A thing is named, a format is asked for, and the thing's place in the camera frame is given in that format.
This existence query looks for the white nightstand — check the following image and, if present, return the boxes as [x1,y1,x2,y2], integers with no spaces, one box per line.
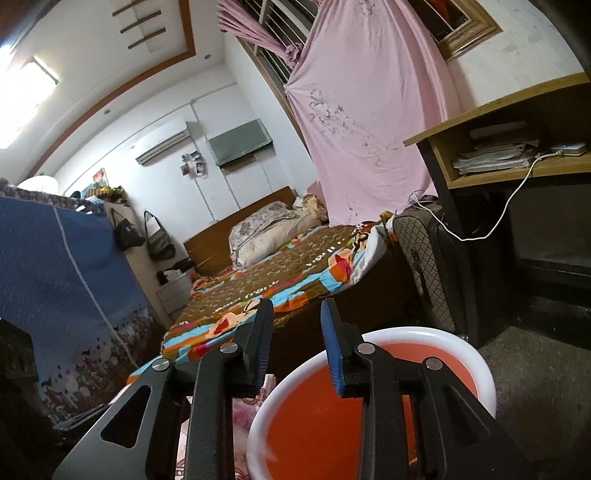
[156,272,195,318]

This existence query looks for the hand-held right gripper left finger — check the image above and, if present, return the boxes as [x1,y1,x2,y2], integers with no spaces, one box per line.
[51,298,275,480]

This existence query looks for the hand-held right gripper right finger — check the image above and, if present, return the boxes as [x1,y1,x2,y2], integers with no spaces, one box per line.
[320,298,546,480]

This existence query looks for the white air conditioner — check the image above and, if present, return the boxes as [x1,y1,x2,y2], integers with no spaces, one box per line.
[135,121,190,166]

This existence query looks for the checkered suitcase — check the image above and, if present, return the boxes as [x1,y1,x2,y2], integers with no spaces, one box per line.
[392,202,477,343]

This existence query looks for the blue fabric wardrobe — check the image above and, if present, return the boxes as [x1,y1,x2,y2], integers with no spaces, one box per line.
[0,184,157,418]

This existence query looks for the ceiling light panel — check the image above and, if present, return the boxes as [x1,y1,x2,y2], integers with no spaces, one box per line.
[0,56,62,149]

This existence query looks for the small white device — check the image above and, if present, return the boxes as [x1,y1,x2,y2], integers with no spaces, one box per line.
[549,142,588,158]

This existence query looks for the round white lamp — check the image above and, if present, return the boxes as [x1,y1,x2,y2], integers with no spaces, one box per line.
[17,174,59,195]

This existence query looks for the floral pillow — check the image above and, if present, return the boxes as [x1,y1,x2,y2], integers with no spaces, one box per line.
[229,201,297,269]

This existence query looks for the barred window with wooden frame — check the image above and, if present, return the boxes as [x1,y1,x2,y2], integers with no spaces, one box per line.
[231,0,503,139]

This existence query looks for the wooden headboard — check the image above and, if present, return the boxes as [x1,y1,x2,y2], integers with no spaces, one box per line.
[183,186,297,278]

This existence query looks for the grey black handbag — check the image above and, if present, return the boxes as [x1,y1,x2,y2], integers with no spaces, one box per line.
[143,210,177,262]

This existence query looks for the black clothing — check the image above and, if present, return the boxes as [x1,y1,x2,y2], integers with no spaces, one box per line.
[157,259,195,284]

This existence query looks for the wooden desk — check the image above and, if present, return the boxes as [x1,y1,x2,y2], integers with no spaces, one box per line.
[403,71,591,349]

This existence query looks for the stack of papers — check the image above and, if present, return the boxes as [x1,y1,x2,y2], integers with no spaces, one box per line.
[451,121,542,177]

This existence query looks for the beige crumpled clothes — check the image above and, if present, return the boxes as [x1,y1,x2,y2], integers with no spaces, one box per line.
[293,194,329,228]

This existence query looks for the wall socket cluster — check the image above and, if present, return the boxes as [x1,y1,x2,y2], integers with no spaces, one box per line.
[180,152,207,178]

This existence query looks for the red hanging cloth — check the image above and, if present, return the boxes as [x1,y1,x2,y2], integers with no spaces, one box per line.
[427,0,472,25]

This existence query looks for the brown patterned blanket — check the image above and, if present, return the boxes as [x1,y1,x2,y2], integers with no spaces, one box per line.
[161,220,399,367]

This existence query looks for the white cable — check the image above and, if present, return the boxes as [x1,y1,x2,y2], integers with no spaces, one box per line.
[407,154,556,241]

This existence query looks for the grey wall cover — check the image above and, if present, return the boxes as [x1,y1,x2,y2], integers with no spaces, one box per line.
[206,119,273,167]

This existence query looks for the pink curtain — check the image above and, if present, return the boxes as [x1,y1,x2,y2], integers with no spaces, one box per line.
[216,0,306,71]

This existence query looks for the pink hanging sheet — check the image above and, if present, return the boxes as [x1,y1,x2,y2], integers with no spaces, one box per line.
[283,0,452,228]

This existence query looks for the orange basin with white rim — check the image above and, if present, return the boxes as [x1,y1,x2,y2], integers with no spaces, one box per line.
[245,326,498,480]

